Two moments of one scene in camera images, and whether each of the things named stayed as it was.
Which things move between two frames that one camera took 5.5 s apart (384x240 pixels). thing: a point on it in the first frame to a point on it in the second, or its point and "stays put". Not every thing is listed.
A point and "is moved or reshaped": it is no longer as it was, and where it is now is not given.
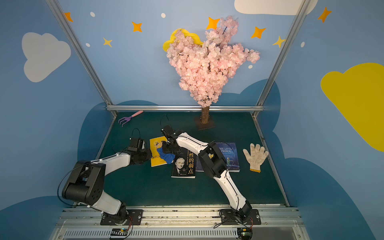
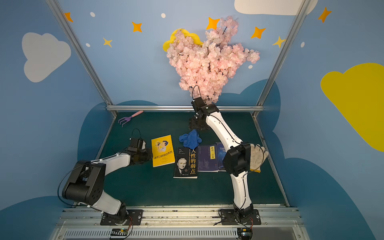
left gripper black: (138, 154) stays put
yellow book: (156, 159) stays put
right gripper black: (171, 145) to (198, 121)
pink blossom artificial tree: (204, 68) stays put
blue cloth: (168, 157) is moved or reshaped
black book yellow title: (184, 165) stays put
